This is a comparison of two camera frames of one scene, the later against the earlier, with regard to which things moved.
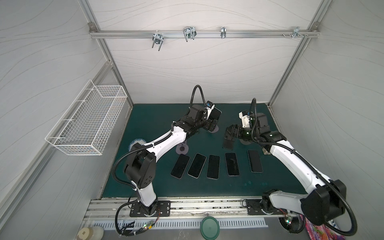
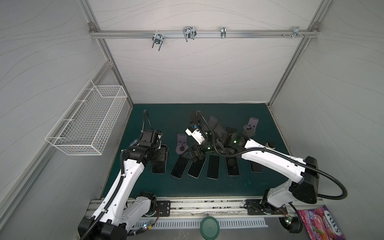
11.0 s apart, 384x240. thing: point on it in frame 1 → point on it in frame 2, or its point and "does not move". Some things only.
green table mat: [201, 166] does not move
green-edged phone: [255, 161] does not move
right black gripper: [235, 130] → [195, 151]
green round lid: [209, 228] does not move
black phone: [215, 114] → [159, 167]
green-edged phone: [213, 171] does not move
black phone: [196, 167] does not move
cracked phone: [232, 164] does not move
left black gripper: [206, 126] → [163, 154]
